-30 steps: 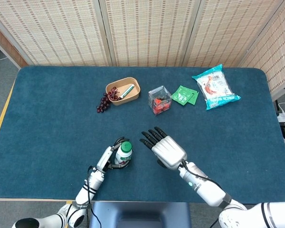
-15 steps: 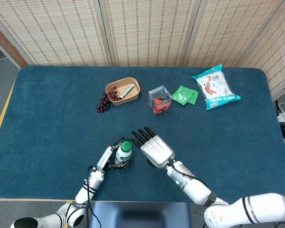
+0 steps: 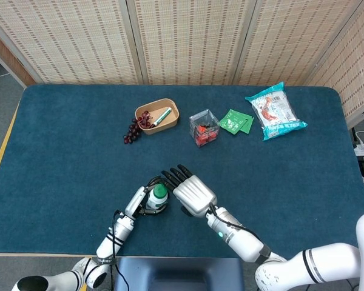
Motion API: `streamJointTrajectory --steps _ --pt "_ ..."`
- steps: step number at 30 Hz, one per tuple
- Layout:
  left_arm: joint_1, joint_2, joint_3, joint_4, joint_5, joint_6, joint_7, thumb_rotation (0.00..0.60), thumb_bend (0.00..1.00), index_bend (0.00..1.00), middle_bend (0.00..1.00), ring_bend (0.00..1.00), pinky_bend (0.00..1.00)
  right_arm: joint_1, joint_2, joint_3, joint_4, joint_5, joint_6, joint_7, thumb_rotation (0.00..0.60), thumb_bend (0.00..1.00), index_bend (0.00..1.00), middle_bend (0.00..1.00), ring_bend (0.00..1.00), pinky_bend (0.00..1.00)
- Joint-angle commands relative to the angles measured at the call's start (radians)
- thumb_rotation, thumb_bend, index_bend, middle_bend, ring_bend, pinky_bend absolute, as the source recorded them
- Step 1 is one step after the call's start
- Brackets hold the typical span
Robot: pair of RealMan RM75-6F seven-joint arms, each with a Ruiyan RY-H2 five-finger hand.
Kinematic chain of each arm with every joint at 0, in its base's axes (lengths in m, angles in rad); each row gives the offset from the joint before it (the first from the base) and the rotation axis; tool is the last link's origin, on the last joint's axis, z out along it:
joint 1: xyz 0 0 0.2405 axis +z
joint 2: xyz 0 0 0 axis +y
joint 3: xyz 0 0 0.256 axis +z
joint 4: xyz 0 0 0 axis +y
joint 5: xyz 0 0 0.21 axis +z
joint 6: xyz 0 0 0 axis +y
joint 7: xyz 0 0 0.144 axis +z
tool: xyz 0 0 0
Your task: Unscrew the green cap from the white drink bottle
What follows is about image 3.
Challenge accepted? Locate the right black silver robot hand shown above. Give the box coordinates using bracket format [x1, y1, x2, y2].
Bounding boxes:
[161, 164, 218, 218]

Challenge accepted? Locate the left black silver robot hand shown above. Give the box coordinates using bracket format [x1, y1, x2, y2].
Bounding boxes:
[124, 175, 170, 219]

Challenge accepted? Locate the white AD milk bottle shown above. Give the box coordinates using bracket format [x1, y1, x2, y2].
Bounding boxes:
[146, 189, 170, 210]

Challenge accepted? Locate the clear box with red contents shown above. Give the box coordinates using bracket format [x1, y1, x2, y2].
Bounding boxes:
[189, 109, 221, 148]

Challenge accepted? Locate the blue felt table cloth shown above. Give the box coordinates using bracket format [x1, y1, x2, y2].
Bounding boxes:
[0, 84, 364, 258]

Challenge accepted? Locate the dark red grape bunch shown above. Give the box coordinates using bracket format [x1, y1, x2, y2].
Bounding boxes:
[123, 110, 155, 146]

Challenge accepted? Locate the brown paper bowl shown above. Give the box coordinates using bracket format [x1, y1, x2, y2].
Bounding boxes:
[135, 98, 180, 135]

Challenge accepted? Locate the green sachet with white print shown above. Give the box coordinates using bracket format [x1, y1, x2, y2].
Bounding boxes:
[219, 109, 246, 133]

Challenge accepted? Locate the dark blue robot torso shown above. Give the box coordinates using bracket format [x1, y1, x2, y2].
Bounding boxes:
[114, 256, 243, 291]

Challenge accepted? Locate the white green marker pen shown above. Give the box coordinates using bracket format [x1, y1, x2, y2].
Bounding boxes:
[152, 107, 173, 127]

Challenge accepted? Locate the plain green sachet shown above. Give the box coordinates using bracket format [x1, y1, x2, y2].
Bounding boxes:
[237, 114, 254, 135]

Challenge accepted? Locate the teal white snack bag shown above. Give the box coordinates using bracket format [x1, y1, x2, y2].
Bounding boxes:
[244, 81, 309, 141]

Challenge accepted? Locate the woven folding screen panel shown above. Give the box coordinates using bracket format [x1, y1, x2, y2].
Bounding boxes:
[232, 0, 364, 87]
[126, 0, 258, 86]
[303, 0, 364, 128]
[0, 0, 143, 85]

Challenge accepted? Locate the brown angled screen panel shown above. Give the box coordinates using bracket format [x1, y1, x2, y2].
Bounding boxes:
[0, 24, 37, 89]

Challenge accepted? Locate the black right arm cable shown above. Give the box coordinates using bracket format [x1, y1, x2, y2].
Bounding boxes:
[211, 204, 263, 243]

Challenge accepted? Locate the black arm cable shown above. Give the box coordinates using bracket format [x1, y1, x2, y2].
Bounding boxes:
[107, 209, 131, 291]
[211, 204, 263, 243]

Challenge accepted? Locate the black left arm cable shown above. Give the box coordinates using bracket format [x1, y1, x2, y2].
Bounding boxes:
[107, 209, 131, 291]

